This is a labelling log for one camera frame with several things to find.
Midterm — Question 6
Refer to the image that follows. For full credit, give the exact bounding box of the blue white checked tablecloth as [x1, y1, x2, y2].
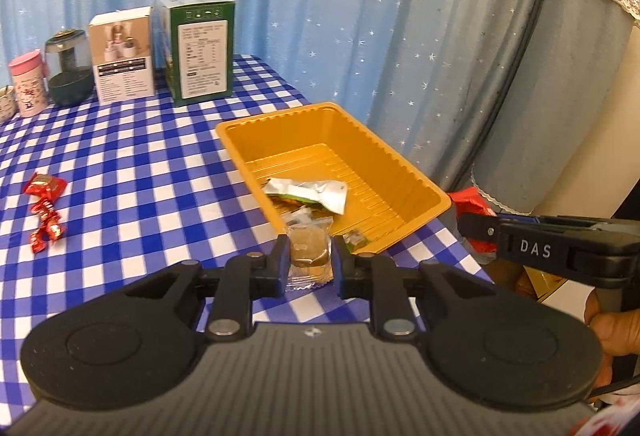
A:
[0, 54, 496, 422]

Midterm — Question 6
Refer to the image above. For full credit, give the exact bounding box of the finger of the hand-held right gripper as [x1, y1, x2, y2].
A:
[456, 212, 502, 257]
[497, 212, 615, 227]

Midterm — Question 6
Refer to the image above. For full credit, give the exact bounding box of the pink cartoon thermos cup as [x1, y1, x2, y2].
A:
[8, 50, 50, 118]

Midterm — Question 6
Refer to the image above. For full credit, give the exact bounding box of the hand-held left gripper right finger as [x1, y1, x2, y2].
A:
[332, 235, 496, 343]

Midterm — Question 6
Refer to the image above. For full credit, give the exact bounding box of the long foil snack packet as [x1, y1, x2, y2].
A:
[263, 177, 349, 215]

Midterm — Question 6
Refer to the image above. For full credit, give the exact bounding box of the orange plastic tray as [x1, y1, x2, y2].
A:
[216, 102, 452, 257]

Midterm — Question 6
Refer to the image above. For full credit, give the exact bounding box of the person's right hand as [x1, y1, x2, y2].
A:
[583, 290, 640, 358]

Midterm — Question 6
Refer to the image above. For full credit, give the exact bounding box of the green carton box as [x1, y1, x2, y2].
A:
[152, 0, 236, 106]

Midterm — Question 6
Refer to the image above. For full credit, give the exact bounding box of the grey star curtain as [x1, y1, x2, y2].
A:
[365, 0, 563, 197]

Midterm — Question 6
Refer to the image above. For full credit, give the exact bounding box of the red plastic bag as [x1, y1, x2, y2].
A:
[446, 188, 498, 267]

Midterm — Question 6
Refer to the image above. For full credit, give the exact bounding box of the dark green glass jar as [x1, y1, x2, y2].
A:
[45, 30, 96, 107]

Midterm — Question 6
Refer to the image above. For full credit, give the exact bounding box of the red white printed clothing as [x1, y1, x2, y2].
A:
[570, 391, 640, 436]

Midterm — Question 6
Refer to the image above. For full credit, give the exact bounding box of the white carton box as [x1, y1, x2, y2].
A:
[88, 6, 156, 105]

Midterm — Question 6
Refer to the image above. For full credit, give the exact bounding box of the small ceramic cup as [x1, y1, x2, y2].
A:
[0, 86, 16, 124]

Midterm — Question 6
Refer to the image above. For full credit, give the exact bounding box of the yellow cardboard box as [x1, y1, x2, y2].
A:
[515, 266, 569, 305]

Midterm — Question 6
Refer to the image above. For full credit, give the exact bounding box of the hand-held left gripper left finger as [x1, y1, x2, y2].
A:
[125, 233, 292, 343]

